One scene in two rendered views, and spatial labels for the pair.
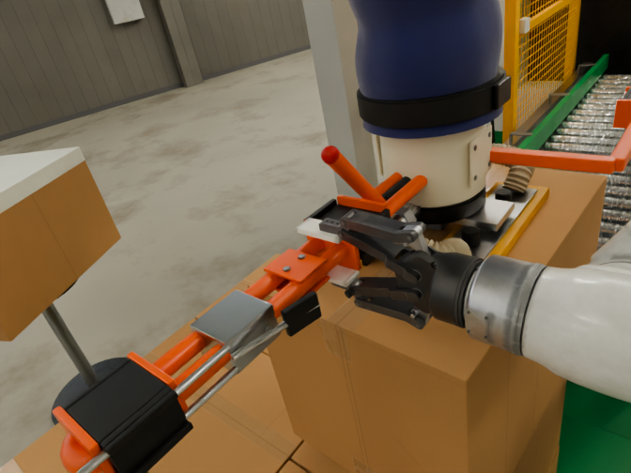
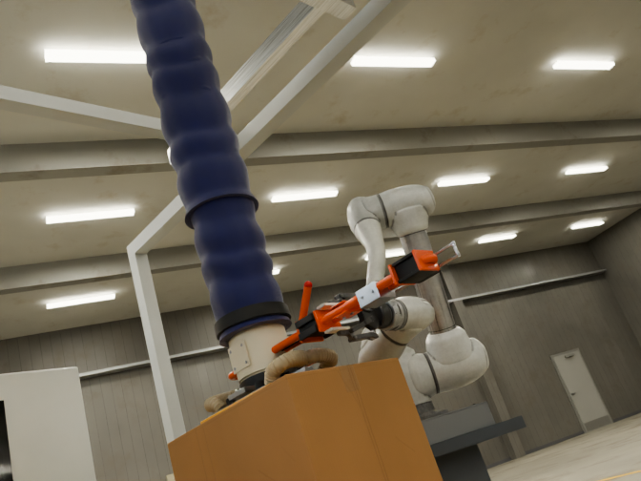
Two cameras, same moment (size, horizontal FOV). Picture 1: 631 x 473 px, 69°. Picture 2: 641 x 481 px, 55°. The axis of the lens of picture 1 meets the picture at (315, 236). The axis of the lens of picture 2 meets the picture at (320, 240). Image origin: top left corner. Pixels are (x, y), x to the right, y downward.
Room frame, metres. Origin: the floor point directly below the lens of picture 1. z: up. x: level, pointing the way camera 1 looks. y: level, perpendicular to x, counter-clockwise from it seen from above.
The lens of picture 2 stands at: (0.60, 1.57, 0.72)
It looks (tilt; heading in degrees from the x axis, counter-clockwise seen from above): 21 degrees up; 266
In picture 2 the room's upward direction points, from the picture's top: 19 degrees counter-clockwise
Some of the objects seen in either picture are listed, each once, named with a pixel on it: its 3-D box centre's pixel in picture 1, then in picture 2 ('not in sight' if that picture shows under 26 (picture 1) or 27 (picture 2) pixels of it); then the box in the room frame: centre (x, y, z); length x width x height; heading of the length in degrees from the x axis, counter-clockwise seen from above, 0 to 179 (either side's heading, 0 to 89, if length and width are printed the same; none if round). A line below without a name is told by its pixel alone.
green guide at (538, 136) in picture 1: (560, 102); not in sight; (2.23, -1.36, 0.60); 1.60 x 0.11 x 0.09; 135
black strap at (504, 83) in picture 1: (430, 92); (254, 322); (0.72, -0.23, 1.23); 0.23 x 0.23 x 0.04
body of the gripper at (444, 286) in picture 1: (436, 282); (371, 316); (0.40, -0.12, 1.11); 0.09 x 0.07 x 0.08; 45
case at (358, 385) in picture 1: (442, 311); (299, 473); (0.71, -0.22, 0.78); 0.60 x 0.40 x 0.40; 133
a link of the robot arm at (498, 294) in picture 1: (504, 302); (388, 315); (0.35, -0.17, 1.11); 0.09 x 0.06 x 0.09; 135
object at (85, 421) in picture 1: (124, 413); (413, 267); (0.31, 0.21, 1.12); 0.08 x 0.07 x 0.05; 135
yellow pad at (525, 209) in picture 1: (487, 222); not in sight; (0.66, -0.29, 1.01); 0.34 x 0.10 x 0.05; 135
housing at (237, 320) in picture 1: (236, 329); (375, 294); (0.40, 0.11, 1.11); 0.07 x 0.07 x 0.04; 45
